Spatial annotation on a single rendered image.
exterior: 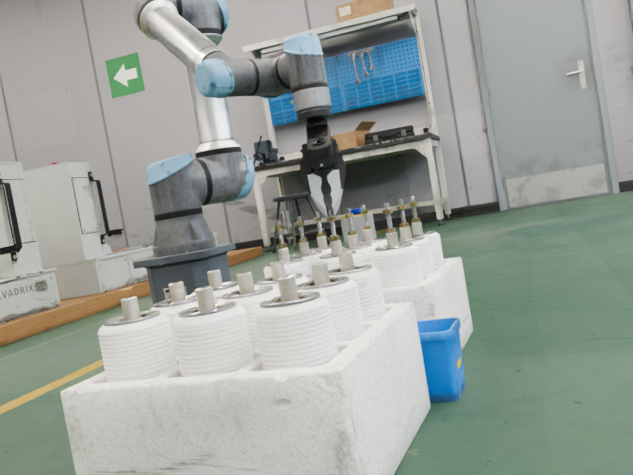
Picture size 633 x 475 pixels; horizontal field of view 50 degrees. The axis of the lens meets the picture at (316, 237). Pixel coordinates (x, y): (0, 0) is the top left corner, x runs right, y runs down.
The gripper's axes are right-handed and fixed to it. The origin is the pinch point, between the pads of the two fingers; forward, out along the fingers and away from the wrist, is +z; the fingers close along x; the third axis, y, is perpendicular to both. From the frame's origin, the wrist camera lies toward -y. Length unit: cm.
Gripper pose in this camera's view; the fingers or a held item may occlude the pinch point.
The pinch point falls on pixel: (329, 209)
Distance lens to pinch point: 136.4
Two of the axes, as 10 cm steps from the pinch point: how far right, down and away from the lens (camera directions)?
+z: 1.7, 9.8, 0.5
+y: 0.9, -0.7, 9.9
